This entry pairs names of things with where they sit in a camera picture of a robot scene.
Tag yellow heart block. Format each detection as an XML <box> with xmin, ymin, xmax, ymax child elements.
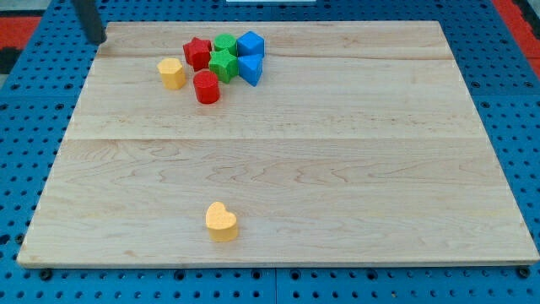
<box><xmin>205</xmin><ymin>202</ymin><xmax>239</xmax><ymax>242</ymax></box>

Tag blue triangle block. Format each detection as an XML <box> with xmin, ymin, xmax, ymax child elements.
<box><xmin>238</xmin><ymin>54</ymin><xmax>263</xmax><ymax>86</ymax></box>

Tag wooden board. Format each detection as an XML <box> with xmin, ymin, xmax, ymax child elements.
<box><xmin>18</xmin><ymin>21</ymin><xmax>539</xmax><ymax>269</ymax></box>

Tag red cylinder block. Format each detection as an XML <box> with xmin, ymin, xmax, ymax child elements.
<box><xmin>193</xmin><ymin>71</ymin><xmax>220</xmax><ymax>104</ymax></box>

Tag green star block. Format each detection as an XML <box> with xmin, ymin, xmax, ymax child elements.
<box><xmin>208</xmin><ymin>49</ymin><xmax>239</xmax><ymax>84</ymax></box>

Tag blue cube block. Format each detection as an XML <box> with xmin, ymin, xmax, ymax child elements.
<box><xmin>236</xmin><ymin>31</ymin><xmax>265</xmax><ymax>57</ymax></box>

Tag green cylinder block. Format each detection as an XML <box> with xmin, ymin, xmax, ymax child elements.
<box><xmin>213</xmin><ymin>33</ymin><xmax>237</xmax><ymax>57</ymax></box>

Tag yellow hexagon block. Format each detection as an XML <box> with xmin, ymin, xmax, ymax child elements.
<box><xmin>157</xmin><ymin>57</ymin><xmax>186</xmax><ymax>90</ymax></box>

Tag red star block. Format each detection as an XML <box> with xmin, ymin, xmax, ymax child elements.
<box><xmin>182</xmin><ymin>37</ymin><xmax>212</xmax><ymax>72</ymax></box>

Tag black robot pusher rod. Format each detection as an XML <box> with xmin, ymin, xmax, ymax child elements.
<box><xmin>71</xmin><ymin>0</ymin><xmax>106</xmax><ymax>46</ymax></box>

